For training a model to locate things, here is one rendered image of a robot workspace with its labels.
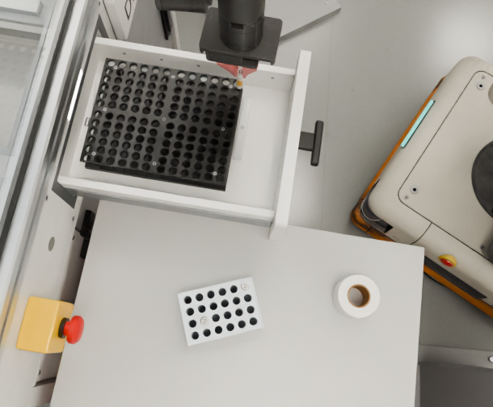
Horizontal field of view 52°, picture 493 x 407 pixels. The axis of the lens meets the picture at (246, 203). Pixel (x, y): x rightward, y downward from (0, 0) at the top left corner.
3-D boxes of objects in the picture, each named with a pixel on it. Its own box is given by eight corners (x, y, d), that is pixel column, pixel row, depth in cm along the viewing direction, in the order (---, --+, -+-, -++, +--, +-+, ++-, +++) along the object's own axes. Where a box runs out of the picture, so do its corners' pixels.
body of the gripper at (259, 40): (274, 68, 67) (278, 34, 60) (199, 55, 68) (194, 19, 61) (282, 27, 69) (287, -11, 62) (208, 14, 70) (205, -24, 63)
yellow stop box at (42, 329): (79, 304, 77) (65, 301, 70) (67, 353, 75) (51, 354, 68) (45, 299, 77) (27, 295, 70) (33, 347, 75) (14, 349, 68)
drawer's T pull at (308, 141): (322, 123, 79) (324, 119, 78) (317, 167, 78) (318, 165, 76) (300, 119, 79) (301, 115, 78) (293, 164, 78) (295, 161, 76)
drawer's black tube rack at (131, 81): (242, 98, 87) (243, 80, 81) (225, 195, 82) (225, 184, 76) (114, 77, 87) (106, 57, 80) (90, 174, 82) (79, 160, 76)
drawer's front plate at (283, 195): (301, 83, 90) (311, 49, 79) (278, 241, 82) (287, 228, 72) (292, 81, 90) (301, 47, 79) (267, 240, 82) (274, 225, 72)
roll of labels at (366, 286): (325, 287, 87) (330, 285, 83) (360, 270, 88) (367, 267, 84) (344, 325, 85) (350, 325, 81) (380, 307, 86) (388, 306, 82)
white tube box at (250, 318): (250, 279, 87) (251, 276, 83) (262, 328, 85) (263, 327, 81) (179, 295, 85) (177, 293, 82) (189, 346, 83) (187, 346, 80)
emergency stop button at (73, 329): (88, 316, 75) (81, 316, 71) (82, 345, 74) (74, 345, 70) (68, 313, 75) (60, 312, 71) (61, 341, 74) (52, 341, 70)
